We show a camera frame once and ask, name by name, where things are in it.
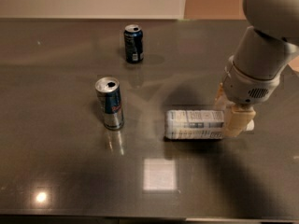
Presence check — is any dark blue soda can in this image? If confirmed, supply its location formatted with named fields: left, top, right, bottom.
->
left=123, top=24, right=144, bottom=63

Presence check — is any silver blue redbull can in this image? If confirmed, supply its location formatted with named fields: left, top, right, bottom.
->
left=95, top=77, right=124, bottom=130

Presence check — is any clear blue-label plastic bottle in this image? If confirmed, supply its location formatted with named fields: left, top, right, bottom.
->
left=164, top=110, right=225, bottom=140

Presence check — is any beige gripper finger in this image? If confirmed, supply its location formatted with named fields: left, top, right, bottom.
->
left=214, top=83, right=233, bottom=110
left=224, top=105, right=256, bottom=137

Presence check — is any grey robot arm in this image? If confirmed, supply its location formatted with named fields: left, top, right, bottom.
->
left=215, top=0, right=299, bottom=137

